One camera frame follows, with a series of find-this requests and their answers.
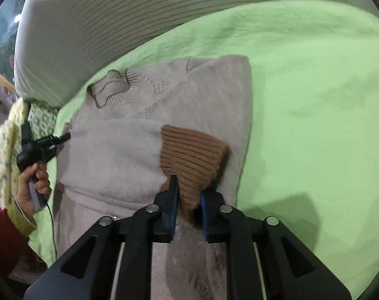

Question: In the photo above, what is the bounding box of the beige sweater with brown cuffs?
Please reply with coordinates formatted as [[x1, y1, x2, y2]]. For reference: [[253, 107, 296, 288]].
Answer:
[[53, 54, 252, 300]]

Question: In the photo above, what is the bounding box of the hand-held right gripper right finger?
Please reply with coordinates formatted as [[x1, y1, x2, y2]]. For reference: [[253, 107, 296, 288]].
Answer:
[[200, 189, 352, 300]]

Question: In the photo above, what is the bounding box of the green checked printed pillow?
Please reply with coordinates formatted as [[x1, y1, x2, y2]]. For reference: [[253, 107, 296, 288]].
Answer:
[[28, 101, 59, 141]]

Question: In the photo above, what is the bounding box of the grey striped pillow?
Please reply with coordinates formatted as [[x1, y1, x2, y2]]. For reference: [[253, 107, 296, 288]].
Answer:
[[14, 0, 379, 108]]

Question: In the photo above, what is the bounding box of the black cable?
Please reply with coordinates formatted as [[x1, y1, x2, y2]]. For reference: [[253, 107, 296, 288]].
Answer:
[[45, 201, 58, 261]]

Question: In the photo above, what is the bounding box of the person's left hand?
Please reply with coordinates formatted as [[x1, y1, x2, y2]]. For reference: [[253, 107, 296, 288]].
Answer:
[[16, 162, 52, 216]]

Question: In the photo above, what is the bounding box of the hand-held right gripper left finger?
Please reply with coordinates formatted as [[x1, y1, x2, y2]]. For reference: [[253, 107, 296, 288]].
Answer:
[[24, 175, 180, 300]]

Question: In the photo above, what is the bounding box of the yellow patterned pillow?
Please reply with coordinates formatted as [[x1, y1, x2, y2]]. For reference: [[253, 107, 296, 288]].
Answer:
[[0, 98, 37, 236]]

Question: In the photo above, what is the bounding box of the person's left forearm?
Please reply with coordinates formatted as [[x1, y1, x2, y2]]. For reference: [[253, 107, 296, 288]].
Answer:
[[0, 208, 32, 277]]

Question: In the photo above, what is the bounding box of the green bedsheet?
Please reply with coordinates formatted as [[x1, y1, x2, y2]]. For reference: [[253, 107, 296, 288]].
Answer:
[[28, 0, 379, 300]]

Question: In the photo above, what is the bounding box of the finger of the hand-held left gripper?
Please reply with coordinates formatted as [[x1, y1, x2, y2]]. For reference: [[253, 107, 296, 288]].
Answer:
[[50, 132, 72, 144]]

